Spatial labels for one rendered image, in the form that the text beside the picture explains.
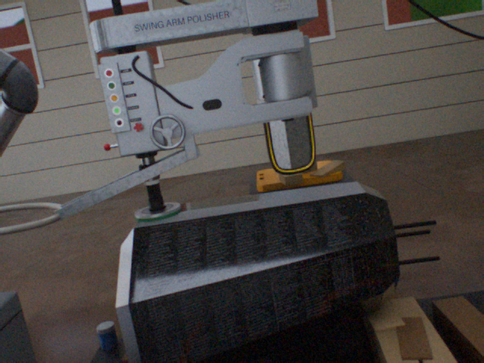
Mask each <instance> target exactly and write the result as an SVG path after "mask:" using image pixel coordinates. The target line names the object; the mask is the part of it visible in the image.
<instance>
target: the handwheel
mask: <svg viewBox="0 0 484 363"><path fill-rule="evenodd" d="M165 118H169V119H174V120H175V121H177V122H176V123H175V125H172V126H171V127H170V128H169V127H166V128H164V129H161V128H159V127H156V126H155V125H156V124H157V122H158V121H160V120H161V119H165ZM178 126H180V127H181V138H180V140H179V141H178V142H177V143H176V144H173V145H172V142H171V138H170V137H171V136H172V130H174V129H176V128H177V127H178ZM154 130H155V131H158V132H162V134H163V136H164V137H165V138H166V139H167V142H168V146H165V145H162V144H160V143H159V142H158V141H157V140H156V139H155V137H154ZM185 136H186V130H185V125H184V123H183V122H182V120H181V119H179V118H178V117H177V116H175V115H172V114H162V115H160V116H158V117H156V118H155V119H154V120H153V122H152V123H151V125H150V139H151V140H152V142H153V143H154V144H155V145H156V146H157V147H158V148H160V149H163V150H172V149H176V148H177V147H179V146H180V145H181V144H182V143H183V141H184V139H185Z"/></svg>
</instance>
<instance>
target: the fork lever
mask: <svg viewBox="0 0 484 363"><path fill-rule="evenodd" d="M195 144H196V142H195ZM196 149H197V156H200V150H199V148H198V146H197V144H196ZM194 155H195V152H194V151H193V150H190V151H189V152H188V156H189V157H194ZM160 161H161V162H160ZM188 161H190V160H187V157H186V153H185V148H182V149H181V150H178V151H176V152H173V153H171V154H169V155H167V156H165V157H162V158H160V160H158V161H156V162H159V163H156V164H154V165H152V166H150V167H148V168H146V169H143V170H141V171H139V169H138V170H136V171H134V172H130V173H129V174H127V175H124V176H123V177H121V178H118V179H116V180H114V181H112V182H110V183H107V184H105V185H103V186H101V187H99V188H96V189H94V190H93V191H90V192H88V193H86V194H84V195H82V196H81V197H78V198H76V199H75V200H71V201H70V202H68V203H65V204H64V205H61V206H60V207H61V208H60V209H58V210H55V211H54V214H59V215H60V220H59V221H61V220H63V219H65V218H68V217H70V216H72V215H74V214H76V213H79V212H81V211H83V210H84V209H87V208H89V207H92V206H94V205H96V204H98V203H100V202H103V201H105V200H107V199H109V198H111V197H113V196H116V195H117V194H119V193H120V192H122V191H124V190H127V189H129V188H131V187H133V186H135V185H139V184H141V183H142V182H145V181H147V180H148V179H151V178H153V177H155V176H157V175H159V174H162V173H164V172H166V171H168V170H170V169H173V168H175V167H177V166H180V165H181V164H183V163H186V162H188Z"/></svg>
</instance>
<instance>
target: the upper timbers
mask: <svg viewBox="0 0 484 363"><path fill-rule="evenodd" d="M389 301H390V303H391V304H392V306H393V308H394V309H395V310H396V312H397V313H398V314H399V316H400V317H417V316H421V317H422V321H423V326H424V329H425V332H426V335H427V339H428V343H429V345H430V350H431V353H432V356H433V360H402V355H401V350H400V345H399V338H398V333H397V329H395V330H385V331H379V332H375V331H374V329H373V328H372V326H371V323H370V322H369V320H368V319H367V324H368V328H369V331H370V332H371V336H372V339H373V341H374V343H375V345H376V346H375V347H377V348H376V349H377V352H378V353H379V356H380V360H381V362H382V363H457V362H456V361H455V359H454V357H453V356H452V354H451V353H450V352H449V350H448V348H447V347H446V345H445V344H444V343H443V341H442V340H441V338H440V337H439V335H438V334H437V332H436V331H435V328H434V327H433V326H432V324H431V323H430V321H429V320H428V318H427V317H426V316H425V314H424V312H423V311H422V309H421V308H420V306H419V305H418V304H417V302H416V301H415V299H414V297H413V296H410V297H402V298H396V299H389Z"/></svg>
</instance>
